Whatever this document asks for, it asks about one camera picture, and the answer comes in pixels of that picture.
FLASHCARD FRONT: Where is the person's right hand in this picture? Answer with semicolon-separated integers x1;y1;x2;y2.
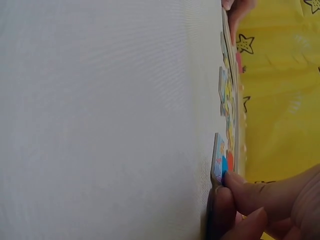
210;165;320;240

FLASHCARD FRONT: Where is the person's left hand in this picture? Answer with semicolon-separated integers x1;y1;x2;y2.
221;0;259;35

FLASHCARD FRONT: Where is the blue printed puzzle piece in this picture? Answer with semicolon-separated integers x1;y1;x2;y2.
210;132;235;188

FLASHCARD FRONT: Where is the wooden puzzle board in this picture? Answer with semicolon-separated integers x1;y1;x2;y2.
221;9;249;176

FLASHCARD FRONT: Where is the orange red puzzle piece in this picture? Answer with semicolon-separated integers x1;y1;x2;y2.
225;149;236;174

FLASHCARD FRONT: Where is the blue and yellow puzzle piece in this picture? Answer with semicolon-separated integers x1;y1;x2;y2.
218;66;235;119

